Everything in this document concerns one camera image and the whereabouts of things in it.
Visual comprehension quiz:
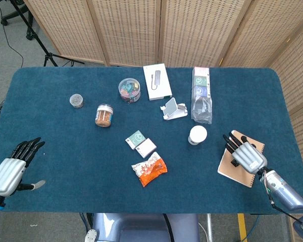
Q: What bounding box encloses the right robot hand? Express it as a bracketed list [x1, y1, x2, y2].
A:
[222, 133, 268, 175]

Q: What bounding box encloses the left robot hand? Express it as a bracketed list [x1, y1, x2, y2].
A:
[0, 137, 46, 198]

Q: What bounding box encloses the brown spiral notebook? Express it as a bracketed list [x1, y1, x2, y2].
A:
[217, 130, 265, 189]

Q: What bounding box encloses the flower print paper cup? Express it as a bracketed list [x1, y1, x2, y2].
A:
[187, 125, 208, 146]

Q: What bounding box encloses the clear plastic sleeve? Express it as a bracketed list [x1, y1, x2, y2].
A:
[190, 67, 213, 125]

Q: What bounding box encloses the yellow strip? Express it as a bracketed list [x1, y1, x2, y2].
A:
[238, 213, 248, 242]

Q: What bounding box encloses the metal table leg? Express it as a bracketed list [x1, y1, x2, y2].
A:
[206, 214, 214, 242]

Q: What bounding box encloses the blue tablecloth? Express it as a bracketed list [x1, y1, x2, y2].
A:
[0, 66, 303, 215]

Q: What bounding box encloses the blue packed note pad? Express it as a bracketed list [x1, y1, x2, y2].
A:
[193, 85, 210, 98]

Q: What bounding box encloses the woven wood screen panel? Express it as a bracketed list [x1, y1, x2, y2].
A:
[24, 0, 109, 67]
[158, 0, 253, 68]
[267, 20, 303, 227]
[87, 0, 162, 68]
[219, 0, 303, 69]

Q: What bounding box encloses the green packed note pad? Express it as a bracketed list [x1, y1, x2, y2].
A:
[193, 75, 209, 87]

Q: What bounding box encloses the white folding phone stand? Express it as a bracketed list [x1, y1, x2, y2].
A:
[160, 97, 188, 121]

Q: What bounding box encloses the orange white snack bag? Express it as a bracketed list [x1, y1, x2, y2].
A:
[131, 151, 168, 188]

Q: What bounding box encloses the pink packed note pad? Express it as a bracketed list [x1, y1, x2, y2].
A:
[193, 67, 209, 77]

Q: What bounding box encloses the small white card box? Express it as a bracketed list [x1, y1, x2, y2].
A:
[135, 138, 157, 159]

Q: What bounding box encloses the jar with brown contents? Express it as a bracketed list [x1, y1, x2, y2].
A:
[94, 103, 115, 128]

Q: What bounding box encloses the small green-white box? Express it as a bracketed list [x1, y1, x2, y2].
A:
[125, 130, 146, 149]

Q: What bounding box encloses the white hub product box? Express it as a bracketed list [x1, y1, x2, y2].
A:
[142, 63, 173, 101]

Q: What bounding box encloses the black tripod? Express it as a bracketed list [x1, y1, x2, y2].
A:
[11, 0, 85, 68]

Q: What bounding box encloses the grey robot torso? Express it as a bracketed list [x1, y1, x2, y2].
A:
[84, 213, 200, 242]

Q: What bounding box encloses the clear jar of binder clips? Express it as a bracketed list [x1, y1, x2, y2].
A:
[118, 78, 141, 103]

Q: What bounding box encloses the black office chair base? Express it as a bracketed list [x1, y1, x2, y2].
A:
[0, 0, 35, 41]

